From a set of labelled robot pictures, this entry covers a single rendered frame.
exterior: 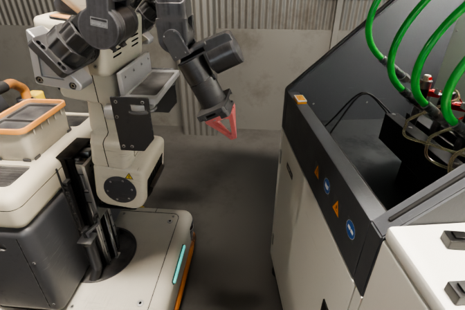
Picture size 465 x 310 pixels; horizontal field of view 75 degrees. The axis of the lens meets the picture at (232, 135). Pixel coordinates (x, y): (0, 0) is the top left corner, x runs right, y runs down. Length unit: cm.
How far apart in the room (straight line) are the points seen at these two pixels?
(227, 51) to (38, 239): 80
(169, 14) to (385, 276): 57
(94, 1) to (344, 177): 58
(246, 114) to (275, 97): 30
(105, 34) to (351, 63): 80
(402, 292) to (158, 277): 97
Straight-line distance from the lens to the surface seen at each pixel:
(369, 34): 77
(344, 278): 74
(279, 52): 258
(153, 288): 130
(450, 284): 49
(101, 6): 62
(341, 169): 70
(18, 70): 342
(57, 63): 69
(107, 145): 94
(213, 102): 63
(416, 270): 51
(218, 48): 60
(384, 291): 60
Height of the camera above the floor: 133
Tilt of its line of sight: 29 degrees down
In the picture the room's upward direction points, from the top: straight up
